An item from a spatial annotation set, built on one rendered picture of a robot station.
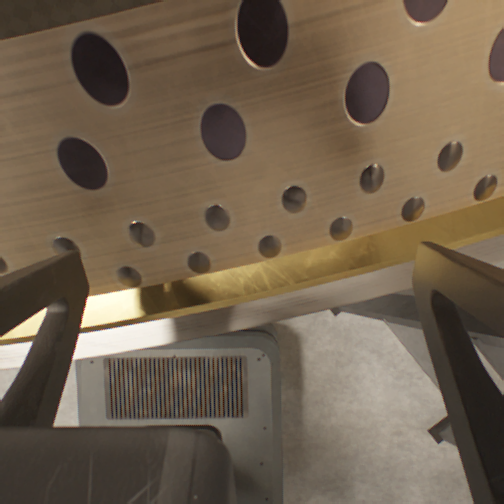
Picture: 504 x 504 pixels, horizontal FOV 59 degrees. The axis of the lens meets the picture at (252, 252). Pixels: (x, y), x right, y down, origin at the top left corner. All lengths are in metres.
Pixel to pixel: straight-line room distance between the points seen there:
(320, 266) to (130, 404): 1.08
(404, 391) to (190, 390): 0.67
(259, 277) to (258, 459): 1.09
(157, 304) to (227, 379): 0.99
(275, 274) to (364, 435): 1.38
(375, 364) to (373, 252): 1.29
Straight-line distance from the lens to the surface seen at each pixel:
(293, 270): 0.15
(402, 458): 1.58
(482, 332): 0.81
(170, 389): 1.17
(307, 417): 1.47
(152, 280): 0.16
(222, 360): 1.13
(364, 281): 0.17
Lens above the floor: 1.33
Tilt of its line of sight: 85 degrees down
